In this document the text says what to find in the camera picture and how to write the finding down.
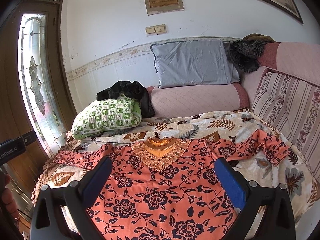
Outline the brass wall plaque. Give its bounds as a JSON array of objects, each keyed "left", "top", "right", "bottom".
[{"left": 144, "top": 0, "right": 184, "bottom": 16}]

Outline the dark furry cloth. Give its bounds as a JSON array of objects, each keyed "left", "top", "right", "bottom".
[{"left": 229, "top": 40, "right": 274, "bottom": 73}]

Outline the striped floral cushion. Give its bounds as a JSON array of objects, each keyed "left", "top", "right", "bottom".
[{"left": 252, "top": 72, "right": 319, "bottom": 180}]

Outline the cream leaf pattern blanket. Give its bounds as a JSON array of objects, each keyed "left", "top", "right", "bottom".
[{"left": 31, "top": 108, "right": 320, "bottom": 240}]

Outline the black cloth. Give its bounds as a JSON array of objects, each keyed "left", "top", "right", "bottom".
[{"left": 96, "top": 81, "right": 156, "bottom": 119}]

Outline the pink quilted bolster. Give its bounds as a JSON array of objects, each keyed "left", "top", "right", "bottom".
[{"left": 147, "top": 83, "right": 249, "bottom": 118}]

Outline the wooden stained glass door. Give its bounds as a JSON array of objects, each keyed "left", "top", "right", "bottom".
[{"left": 1, "top": 0, "right": 75, "bottom": 239}]

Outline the orange black floral garment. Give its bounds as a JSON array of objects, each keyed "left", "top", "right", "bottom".
[{"left": 54, "top": 130, "right": 291, "bottom": 239}]

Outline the left hand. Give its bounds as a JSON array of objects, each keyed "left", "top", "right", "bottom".
[{"left": 1, "top": 171, "right": 20, "bottom": 231}]

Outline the green white patterned pillow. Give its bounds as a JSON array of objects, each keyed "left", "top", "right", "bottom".
[{"left": 71, "top": 94, "right": 142, "bottom": 140}]

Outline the grey pillow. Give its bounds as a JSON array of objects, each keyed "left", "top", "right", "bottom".
[{"left": 150, "top": 39, "right": 240, "bottom": 88}]

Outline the beige wall switch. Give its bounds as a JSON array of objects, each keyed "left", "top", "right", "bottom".
[{"left": 145, "top": 24, "right": 167, "bottom": 36}]

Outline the pink quilted backrest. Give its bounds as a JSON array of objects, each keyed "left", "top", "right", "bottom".
[{"left": 258, "top": 42, "right": 319, "bottom": 87}]

